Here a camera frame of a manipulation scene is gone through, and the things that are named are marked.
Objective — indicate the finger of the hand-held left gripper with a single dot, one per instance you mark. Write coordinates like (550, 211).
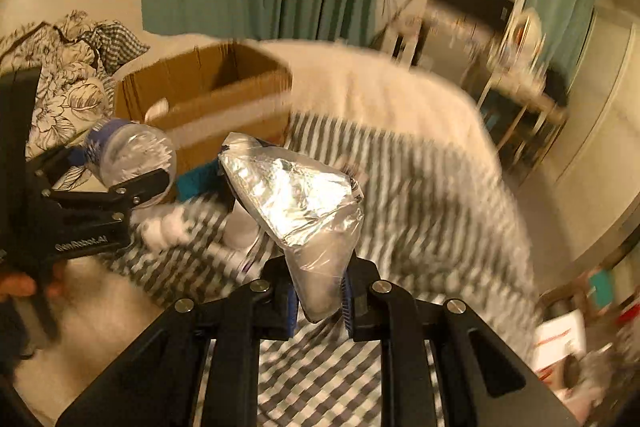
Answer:
(135, 189)
(47, 166)

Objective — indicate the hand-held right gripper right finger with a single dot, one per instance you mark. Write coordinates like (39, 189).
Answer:
(346, 307)

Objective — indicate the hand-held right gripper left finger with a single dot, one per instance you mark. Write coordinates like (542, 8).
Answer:
(292, 309)

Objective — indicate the clear plastic bottle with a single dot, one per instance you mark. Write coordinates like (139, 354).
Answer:
(135, 152)

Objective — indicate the white squeeze tube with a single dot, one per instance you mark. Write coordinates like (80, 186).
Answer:
(240, 232)

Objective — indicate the brown cardboard box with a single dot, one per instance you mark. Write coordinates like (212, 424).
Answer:
(225, 117)

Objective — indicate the silver foil bag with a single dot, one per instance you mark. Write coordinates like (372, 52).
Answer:
(290, 192)

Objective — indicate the person's left hand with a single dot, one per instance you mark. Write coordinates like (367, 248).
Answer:
(15, 286)

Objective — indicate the crumpled white tissue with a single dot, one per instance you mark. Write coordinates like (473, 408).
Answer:
(160, 229)

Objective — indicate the teal cloth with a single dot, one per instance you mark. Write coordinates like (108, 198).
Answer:
(200, 184)

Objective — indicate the floral printed quilt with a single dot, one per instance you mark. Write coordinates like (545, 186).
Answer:
(60, 87)

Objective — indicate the grey checked blanket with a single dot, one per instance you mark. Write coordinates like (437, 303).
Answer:
(425, 207)

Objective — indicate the dark checked cloth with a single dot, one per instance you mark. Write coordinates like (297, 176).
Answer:
(117, 44)

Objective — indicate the white fluffy blanket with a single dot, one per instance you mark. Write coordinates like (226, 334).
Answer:
(390, 97)

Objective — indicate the white and red box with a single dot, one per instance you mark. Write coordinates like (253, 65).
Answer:
(560, 339)

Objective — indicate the small teal box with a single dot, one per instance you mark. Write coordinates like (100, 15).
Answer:
(600, 289)

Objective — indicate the grey low cabinet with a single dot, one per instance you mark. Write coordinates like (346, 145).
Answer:
(447, 47)

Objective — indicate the white sliding wardrobe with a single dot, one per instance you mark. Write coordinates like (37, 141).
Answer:
(600, 132)

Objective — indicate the white oval mirror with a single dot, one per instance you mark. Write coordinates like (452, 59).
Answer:
(524, 32)

